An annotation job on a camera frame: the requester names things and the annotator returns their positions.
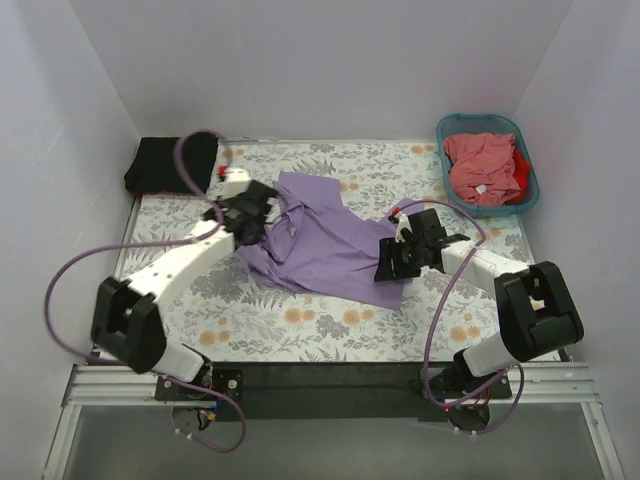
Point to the black robot base mount plate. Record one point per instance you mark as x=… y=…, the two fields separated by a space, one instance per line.
x=323 y=390

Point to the teal plastic laundry basket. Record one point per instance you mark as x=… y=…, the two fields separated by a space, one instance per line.
x=485 y=123

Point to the red crumpled t shirt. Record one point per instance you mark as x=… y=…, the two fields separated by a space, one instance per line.
x=520 y=175

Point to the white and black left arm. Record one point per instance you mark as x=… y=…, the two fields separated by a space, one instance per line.
x=128 y=318

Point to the folded black t shirt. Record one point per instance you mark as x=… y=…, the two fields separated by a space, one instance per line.
x=153 y=169

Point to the floral patterned table mat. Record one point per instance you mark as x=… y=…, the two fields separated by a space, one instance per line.
x=227 y=316

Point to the aluminium front rail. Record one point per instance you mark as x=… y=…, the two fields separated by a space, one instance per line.
x=545 y=382

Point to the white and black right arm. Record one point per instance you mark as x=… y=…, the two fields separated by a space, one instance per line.
x=536 y=313

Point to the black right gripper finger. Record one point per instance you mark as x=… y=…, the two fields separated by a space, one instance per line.
x=389 y=249
x=402 y=273

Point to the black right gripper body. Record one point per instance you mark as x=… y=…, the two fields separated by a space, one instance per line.
x=395 y=261

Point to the purple t shirt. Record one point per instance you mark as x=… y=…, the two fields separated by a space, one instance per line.
x=318 y=245

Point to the pink crumpled t shirt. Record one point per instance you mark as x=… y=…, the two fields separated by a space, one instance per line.
x=482 y=168

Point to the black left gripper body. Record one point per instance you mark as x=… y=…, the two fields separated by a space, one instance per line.
x=260 y=201

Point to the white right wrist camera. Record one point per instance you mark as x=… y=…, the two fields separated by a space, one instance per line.
x=402 y=226

